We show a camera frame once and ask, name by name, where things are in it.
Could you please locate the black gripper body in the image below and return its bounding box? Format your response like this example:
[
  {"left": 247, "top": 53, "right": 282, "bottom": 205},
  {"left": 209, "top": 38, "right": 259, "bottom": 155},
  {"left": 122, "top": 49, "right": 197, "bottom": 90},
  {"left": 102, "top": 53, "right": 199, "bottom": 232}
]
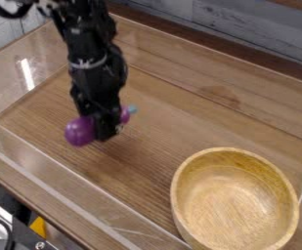
[{"left": 67, "top": 55, "right": 130, "bottom": 119}]

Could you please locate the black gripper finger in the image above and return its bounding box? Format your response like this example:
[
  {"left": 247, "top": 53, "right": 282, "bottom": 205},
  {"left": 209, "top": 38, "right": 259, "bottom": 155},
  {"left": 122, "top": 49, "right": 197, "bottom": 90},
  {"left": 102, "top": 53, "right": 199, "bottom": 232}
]
[
  {"left": 93, "top": 110, "right": 122, "bottom": 142},
  {"left": 70, "top": 87, "right": 97, "bottom": 116}
]

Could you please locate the purple toy eggplant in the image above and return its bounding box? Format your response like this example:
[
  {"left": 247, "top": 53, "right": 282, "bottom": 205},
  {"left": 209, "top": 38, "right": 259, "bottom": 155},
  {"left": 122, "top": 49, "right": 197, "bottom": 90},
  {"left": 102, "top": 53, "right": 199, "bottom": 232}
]
[{"left": 65, "top": 105, "right": 138, "bottom": 146}]

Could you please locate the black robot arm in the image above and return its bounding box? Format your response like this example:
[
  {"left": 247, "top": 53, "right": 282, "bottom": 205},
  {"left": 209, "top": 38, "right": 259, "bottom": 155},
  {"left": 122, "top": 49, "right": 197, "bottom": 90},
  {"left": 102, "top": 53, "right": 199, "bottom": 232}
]
[{"left": 0, "top": 0, "right": 129, "bottom": 146}]

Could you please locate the brown wooden bowl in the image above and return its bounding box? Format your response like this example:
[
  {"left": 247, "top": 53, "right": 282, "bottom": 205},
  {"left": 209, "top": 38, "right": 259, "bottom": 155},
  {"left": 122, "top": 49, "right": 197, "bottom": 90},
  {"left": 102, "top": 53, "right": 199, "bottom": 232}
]
[{"left": 170, "top": 147, "right": 299, "bottom": 250}]

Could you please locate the yellow black equipment base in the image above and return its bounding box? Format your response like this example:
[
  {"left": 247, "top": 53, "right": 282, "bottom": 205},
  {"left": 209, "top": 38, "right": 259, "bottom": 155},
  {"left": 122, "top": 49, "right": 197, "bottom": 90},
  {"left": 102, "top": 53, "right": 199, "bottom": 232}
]
[{"left": 0, "top": 186, "right": 85, "bottom": 250}]

